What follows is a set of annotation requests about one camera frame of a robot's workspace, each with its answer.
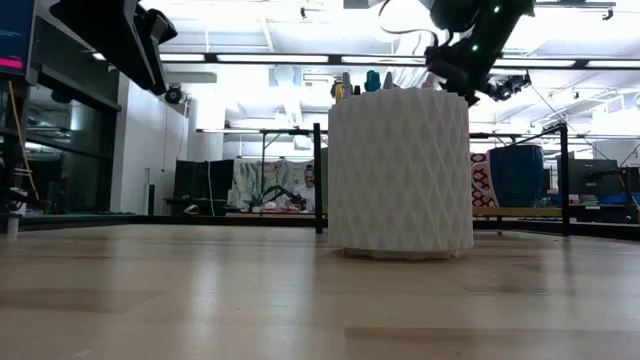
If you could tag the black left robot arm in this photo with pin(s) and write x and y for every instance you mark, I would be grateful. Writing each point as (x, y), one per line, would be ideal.
(115, 30)

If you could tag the black aluminium table frame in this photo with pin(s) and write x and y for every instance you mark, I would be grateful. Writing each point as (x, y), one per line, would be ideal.
(150, 220)

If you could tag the small round black device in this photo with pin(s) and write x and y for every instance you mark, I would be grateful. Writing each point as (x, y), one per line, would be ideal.
(173, 94)

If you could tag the leaf pattern cloth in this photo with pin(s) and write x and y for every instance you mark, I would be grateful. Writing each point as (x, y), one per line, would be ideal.
(250, 182)

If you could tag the white mug red lattice pattern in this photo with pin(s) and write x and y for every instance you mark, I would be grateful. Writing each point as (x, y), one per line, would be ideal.
(481, 180)

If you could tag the pale grey marker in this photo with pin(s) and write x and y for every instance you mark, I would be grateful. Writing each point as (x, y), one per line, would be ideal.
(389, 81)

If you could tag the black background robot arm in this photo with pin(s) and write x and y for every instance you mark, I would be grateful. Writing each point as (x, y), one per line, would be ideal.
(282, 191)

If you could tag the yellow marker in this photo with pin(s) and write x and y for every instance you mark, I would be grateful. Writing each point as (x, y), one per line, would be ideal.
(339, 94)

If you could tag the white textured pen holder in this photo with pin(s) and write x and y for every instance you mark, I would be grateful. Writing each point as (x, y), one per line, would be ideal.
(400, 175)

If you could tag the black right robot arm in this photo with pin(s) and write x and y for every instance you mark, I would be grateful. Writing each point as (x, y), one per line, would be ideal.
(500, 20)

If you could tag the black background monitors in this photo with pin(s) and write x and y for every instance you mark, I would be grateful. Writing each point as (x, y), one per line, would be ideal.
(200, 180)

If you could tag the person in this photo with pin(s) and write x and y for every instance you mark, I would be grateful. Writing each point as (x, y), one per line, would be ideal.
(307, 192)

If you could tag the teal marker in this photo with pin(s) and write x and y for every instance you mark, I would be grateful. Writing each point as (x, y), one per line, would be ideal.
(372, 81)

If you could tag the black background monitor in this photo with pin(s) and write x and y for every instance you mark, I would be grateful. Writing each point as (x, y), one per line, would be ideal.
(595, 177)

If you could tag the blue mug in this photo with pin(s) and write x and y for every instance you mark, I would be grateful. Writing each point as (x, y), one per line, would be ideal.
(515, 175)

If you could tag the black background workbench frame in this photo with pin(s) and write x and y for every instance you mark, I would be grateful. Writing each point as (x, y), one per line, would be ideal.
(280, 131)

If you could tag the computer monitor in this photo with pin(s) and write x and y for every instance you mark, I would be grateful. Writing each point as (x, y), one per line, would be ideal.
(15, 30)

